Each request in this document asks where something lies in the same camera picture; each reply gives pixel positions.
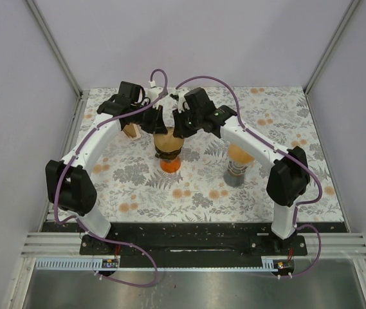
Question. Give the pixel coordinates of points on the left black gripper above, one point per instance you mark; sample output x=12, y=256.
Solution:
x=157, y=125

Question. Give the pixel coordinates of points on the glass of orange liquid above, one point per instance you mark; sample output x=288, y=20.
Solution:
x=170, y=166

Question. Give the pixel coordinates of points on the white slotted cable duct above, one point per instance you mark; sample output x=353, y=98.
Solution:
x=136, y=263

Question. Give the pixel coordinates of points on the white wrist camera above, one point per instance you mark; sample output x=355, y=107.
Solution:
x=179, y=97
x=155, y=94

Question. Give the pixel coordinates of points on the dark green dripper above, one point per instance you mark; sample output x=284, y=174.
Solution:
x=167, y=155

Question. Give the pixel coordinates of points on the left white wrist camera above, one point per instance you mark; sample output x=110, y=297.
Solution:
x=155, y=94

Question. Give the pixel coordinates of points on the floral tablecloth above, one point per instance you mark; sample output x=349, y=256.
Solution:
x=131, y=186

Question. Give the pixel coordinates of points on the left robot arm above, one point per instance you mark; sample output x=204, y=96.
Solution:
x=68, y=180

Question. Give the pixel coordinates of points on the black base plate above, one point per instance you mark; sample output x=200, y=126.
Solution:
x=249, y=238

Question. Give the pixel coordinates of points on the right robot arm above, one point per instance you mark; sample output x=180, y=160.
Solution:
x=288, y=176

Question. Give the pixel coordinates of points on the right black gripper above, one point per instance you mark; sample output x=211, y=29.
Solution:
x=179, y=131

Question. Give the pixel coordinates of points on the brown paper coffee filter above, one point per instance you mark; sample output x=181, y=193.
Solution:
x=238, y=155

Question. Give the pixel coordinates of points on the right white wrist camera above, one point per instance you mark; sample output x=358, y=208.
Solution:
x=179, y=97

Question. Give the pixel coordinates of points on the brown coffee filter stack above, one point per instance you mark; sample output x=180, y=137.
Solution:
x=132, y=131

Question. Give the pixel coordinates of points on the glass coffee carafe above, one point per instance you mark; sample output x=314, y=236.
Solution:
x=233, y=180

